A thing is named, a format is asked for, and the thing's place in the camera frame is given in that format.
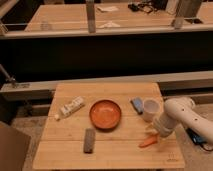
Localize white paper on far table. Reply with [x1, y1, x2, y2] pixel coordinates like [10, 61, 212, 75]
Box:
[99, 21, 121, 28]

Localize orange ceramic bowl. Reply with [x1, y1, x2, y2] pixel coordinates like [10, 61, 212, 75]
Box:
[89, 100, 122, 130]

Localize blue rectangular block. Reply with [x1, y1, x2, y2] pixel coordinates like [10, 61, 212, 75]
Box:
[131, 98, 143, 114]

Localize brown box corner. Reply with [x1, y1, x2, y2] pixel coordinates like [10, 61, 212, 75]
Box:
[0, 121, 31, 171]

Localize black cables on far table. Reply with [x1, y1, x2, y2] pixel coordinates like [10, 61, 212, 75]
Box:
[127, 0, 168, 14]

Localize metal clamp at left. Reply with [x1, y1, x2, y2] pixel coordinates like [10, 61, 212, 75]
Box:
[0, 63, 30, 89]

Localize grey vertical post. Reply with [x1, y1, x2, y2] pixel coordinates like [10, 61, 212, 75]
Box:
[86, 0, 96, 33]

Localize grey post at right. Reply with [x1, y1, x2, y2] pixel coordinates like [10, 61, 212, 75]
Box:
[171, 0, 203, 29]

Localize blue object on floor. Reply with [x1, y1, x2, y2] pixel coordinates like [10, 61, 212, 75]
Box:
[186, 128, 207, 145]

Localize white plastic cup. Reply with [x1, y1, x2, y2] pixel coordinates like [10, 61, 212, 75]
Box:
[142, 99, 160, 122]

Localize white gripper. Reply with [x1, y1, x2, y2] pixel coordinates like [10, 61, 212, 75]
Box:
[145, 114, 175, 137]

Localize orange pepper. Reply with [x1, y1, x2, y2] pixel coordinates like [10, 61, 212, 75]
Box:
[139, 136, 158, 148]

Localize grey rectangular sponge block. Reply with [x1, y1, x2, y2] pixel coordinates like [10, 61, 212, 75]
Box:
[83, 128, 95, 154]

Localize white tube with label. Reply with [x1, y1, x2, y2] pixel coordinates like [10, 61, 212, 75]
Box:
[54, 97, 85, 121]

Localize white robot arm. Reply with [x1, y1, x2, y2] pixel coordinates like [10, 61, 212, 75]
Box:
[151, 97, 213, 144]

